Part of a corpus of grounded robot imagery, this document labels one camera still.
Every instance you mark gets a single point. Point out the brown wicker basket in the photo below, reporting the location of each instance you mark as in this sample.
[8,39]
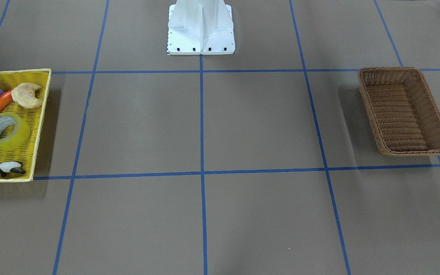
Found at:
[401,109]

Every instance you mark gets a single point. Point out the toy panda figure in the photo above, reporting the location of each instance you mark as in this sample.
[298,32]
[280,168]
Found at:
[11,167]

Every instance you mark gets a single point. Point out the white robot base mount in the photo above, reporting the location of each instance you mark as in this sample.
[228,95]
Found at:
[200,27]

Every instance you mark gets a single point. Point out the yellow plastic basket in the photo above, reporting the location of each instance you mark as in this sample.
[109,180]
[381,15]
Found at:
[27,154]

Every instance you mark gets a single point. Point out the yellow tape roll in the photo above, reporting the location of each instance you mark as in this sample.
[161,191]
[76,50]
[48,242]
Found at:
[14,131]

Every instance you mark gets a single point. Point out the toy croissant bread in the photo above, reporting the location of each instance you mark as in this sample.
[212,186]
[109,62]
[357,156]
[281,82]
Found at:
[25,95]

